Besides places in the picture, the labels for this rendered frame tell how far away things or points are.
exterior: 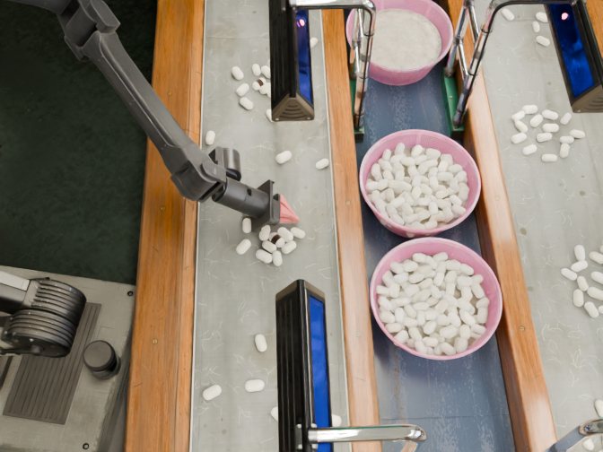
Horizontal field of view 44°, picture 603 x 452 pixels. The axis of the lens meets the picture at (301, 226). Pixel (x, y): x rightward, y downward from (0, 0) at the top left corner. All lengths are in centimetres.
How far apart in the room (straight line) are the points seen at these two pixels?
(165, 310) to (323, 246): 36
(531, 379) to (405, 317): 27
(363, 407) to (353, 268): 29
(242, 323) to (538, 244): 65
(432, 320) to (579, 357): 30
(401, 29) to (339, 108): 33
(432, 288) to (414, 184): 26
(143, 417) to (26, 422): 44
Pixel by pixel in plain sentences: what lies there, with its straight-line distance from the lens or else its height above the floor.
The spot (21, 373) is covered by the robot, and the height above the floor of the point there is 48.
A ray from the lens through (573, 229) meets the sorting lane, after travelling 171.
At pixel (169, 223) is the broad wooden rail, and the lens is 160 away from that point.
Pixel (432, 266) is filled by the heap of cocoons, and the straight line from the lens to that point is 159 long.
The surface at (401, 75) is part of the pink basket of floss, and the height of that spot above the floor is 73.
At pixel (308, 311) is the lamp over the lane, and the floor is 110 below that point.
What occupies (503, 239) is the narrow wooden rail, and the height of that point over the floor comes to 76.
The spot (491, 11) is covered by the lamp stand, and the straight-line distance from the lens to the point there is 155.
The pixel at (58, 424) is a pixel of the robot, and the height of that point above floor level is 48.
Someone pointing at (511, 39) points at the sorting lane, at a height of 74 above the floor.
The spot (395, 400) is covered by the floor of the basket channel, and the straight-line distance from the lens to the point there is 154.
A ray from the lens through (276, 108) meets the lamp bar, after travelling 136.
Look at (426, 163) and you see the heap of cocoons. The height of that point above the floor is 74.
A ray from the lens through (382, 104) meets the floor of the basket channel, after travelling 189.
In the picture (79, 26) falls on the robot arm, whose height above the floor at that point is 107.
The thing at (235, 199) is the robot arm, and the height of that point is 88.
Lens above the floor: 215
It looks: 61 degrees down
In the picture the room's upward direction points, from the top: 1 degrees clockwise
